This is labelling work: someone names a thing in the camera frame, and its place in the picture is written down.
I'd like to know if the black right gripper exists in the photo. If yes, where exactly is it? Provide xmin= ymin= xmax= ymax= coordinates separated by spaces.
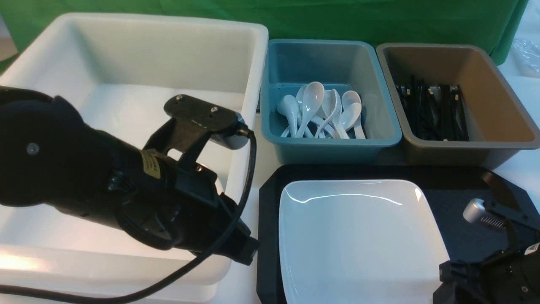
xmin=432 ymin=243 xmax=540 ymax=304

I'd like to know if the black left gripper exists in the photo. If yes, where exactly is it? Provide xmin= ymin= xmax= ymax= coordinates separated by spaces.
xmin=139 ymin=160 xmax=259 ymax=266

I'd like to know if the large white square plate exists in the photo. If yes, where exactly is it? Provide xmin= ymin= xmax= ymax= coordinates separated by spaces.
xmin=278 ymin=179 xmax=449 ymax=304

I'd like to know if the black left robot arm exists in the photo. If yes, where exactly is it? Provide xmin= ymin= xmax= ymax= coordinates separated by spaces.
xmin=0 ymin=87 xmax=259 ymax=265

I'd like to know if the black serving tray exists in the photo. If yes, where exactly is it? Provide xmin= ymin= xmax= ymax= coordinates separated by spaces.
xmin=256 ymin=164 xmax=539 ymax=304

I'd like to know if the white spoons pile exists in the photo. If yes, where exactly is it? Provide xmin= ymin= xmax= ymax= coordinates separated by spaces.
xmin=276 ymin=83 xmax=366 ymax=140

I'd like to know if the brown plastic chopstick bin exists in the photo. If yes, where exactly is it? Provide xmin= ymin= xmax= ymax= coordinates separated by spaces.
xmin=376 ymin=43 xmax=539 ymax=169

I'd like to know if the large white plastic bin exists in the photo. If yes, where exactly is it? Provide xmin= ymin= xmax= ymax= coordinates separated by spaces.
xmin=1 ymin=13 xmax=268 ymax=298

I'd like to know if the black chopsticks bundle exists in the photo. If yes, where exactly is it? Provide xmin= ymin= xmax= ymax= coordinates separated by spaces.
xmin=395 ymin=75 xmax=470 ymax=142

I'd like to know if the teal plastic spoon bin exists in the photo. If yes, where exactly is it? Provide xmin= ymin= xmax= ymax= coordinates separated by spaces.
xmin=260 ymin=40 xmax=402 ymax=164

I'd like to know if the green backdrop cloth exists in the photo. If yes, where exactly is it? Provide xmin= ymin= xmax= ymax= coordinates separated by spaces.
xmin=0 ymin=0 xmax=528 ymax=64

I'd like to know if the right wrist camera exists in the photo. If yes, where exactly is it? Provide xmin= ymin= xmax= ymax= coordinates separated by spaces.
xmin=462 ymin=198 xmax=540 ymax=231

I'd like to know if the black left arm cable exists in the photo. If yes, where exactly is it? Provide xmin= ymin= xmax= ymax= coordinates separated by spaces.
xmin=0 ymin=129 xmax=258 ymax=304

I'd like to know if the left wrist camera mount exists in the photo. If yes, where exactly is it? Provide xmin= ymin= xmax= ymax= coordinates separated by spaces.
xmin=143 ymin=94 xmax=254 ymax=171

